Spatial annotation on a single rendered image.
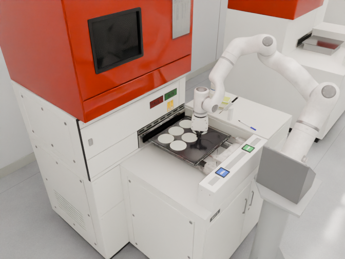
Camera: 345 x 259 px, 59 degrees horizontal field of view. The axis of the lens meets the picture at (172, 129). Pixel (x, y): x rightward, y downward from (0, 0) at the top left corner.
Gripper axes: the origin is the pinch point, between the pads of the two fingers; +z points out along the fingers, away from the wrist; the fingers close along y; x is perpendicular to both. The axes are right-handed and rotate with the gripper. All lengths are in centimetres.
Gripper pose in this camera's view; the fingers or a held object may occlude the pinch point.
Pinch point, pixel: (198, 135)
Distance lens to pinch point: 188.0
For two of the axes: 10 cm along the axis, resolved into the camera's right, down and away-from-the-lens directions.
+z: 0.0, 8.3, 5.6
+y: 9.9, 0.9, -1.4
